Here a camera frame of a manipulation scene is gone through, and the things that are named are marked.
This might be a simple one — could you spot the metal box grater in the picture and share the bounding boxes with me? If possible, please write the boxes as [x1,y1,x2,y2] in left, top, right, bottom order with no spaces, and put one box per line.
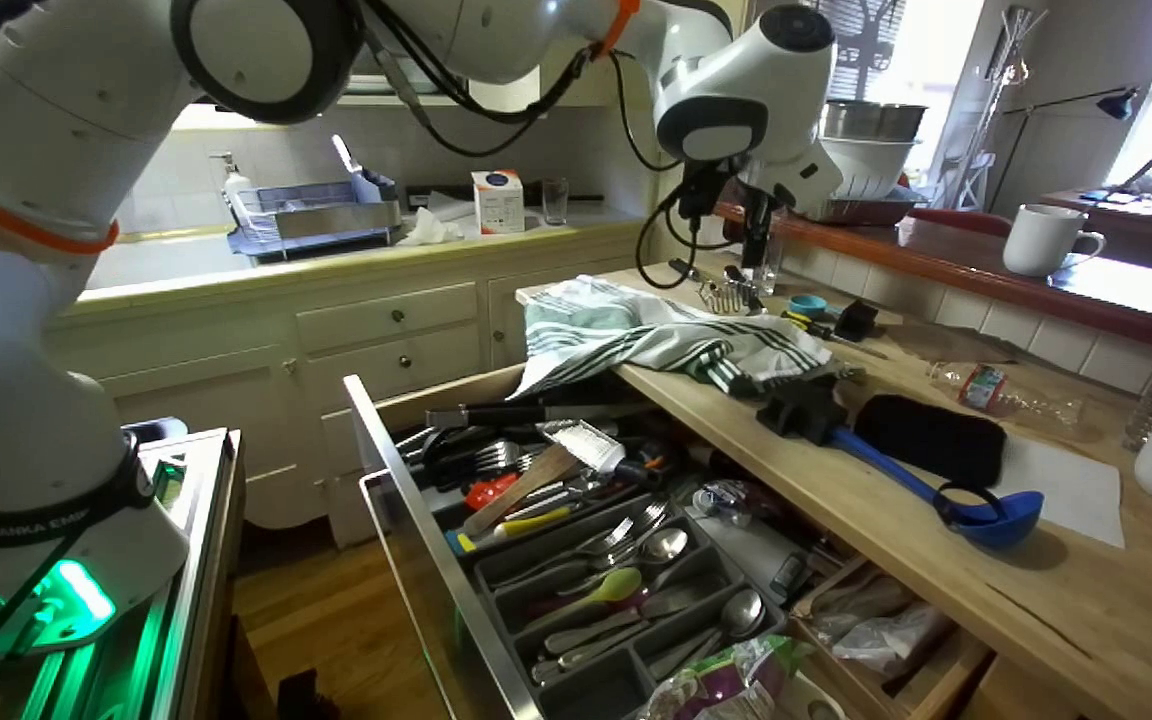
[533,414,632,481]

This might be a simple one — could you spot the metal spoon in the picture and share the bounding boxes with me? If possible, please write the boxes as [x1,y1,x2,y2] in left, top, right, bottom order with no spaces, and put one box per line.
[558,524,695,590]
[638,588,771,683]

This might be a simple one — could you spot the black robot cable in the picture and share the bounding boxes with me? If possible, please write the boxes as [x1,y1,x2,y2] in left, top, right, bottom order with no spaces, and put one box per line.
[358,0,689,291]

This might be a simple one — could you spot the small black cup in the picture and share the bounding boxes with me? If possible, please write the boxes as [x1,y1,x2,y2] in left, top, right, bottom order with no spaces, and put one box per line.
[833,297,883,338]

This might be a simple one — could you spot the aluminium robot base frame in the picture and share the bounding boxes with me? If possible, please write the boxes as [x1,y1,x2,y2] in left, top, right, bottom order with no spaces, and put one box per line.
[0,410,246,720]

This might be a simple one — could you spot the sink soap bottle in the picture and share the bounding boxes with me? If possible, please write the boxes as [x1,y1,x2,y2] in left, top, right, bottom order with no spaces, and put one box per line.
[210,153,268,230]

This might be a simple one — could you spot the yellow handled tool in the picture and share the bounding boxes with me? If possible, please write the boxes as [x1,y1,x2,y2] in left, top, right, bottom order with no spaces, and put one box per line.
[453,499,585,561]

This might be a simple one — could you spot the grey cutlery tray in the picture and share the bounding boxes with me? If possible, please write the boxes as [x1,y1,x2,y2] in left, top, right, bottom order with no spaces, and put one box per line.
[449,453,819,720]

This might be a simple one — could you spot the white paper sheet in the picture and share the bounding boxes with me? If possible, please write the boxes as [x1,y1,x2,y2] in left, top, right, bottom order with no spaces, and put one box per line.
[992,432,1127,553]

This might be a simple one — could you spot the white coat rack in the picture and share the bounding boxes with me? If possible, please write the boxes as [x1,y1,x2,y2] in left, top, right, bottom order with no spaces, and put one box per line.
[941,0,1053,210]

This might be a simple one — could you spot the black desk lamp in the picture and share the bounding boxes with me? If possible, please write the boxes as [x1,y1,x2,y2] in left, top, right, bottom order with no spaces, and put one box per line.
[998,84,1145,202]

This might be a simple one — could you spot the black pouch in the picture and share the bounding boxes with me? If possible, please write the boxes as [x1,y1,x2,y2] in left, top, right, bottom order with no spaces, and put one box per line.
[852,391,1013,491]

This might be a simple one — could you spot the cream lower cabinets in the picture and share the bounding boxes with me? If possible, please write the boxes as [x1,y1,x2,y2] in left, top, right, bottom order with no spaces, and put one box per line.
[47,217,653,553]

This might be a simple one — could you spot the white green striped towel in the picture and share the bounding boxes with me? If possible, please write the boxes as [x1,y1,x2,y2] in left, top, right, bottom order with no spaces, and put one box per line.
[507,273,837,405]

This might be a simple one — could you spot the wooden ledge shelf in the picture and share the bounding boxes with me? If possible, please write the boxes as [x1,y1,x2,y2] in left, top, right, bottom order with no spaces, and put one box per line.
[712,194,1152,351]

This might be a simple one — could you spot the stainless steel bowl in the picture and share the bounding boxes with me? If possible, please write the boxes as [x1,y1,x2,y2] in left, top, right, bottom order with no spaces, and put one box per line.
[819,96,929,143]

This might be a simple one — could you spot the teal measuring cup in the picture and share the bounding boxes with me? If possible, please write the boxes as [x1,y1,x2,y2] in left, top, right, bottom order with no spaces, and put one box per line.
[784,288,839,326]

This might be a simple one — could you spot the green handled spoon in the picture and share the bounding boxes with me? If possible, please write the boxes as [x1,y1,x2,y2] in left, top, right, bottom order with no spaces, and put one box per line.
[507,563,648,649]

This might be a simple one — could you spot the blue ladle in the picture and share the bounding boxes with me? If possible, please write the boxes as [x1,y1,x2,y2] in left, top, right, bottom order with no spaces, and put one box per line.
[822,419,1049,553]

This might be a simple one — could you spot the red plastic tool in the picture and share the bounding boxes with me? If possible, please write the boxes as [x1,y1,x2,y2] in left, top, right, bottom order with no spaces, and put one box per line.
[458,466,527,515]

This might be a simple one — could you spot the black crumpled cloth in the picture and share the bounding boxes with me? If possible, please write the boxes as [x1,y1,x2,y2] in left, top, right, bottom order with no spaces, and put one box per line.
[752,369,847,447]

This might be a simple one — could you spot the blue dish rack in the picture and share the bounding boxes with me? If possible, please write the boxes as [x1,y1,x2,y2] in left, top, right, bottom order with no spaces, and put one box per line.
[225,170,407,258]

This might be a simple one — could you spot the clear plastic bag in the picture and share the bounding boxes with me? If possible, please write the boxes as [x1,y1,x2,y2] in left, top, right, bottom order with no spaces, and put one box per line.
[931,346,1088,432]

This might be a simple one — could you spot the wooden spatula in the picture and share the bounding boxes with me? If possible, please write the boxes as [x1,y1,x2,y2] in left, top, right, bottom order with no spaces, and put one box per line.
[455,438,586,542]

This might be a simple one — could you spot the steel fronted cabinet drawer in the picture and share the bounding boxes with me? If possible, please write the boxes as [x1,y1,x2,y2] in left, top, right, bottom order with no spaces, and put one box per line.
[340,369,998,720]

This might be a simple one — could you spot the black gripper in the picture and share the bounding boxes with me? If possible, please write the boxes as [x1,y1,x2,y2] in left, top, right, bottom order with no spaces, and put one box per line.
[729,175,792,273]

